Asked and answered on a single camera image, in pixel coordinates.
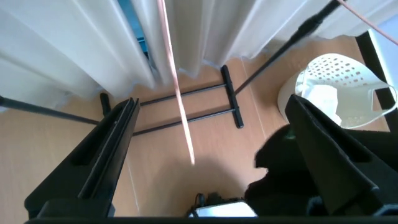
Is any pink clothes hanger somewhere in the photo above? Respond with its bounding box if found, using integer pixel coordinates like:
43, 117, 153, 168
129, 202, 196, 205
156, 0, 196, 166
336, 0, 398, 47

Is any white laundry basket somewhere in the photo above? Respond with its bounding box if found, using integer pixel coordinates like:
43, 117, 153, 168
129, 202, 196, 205
277, 53, 398, 129

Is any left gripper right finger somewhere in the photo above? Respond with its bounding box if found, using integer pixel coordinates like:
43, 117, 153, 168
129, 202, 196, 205
284, 93, 384, 217

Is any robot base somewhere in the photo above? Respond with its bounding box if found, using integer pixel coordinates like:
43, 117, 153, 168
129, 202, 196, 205
186, 192, 257, 218

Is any black clothes rack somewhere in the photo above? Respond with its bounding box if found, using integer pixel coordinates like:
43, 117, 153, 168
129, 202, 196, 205
0, 0, 343, 137

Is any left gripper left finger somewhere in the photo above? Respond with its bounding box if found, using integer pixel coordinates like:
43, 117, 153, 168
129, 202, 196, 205
24, 97, 141, 218

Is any white curtain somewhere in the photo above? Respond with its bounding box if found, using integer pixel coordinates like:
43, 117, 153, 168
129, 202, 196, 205
0, 0, 398, 111

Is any black garment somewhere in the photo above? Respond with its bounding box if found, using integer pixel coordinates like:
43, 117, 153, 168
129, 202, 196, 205
244, 124, 398, 218

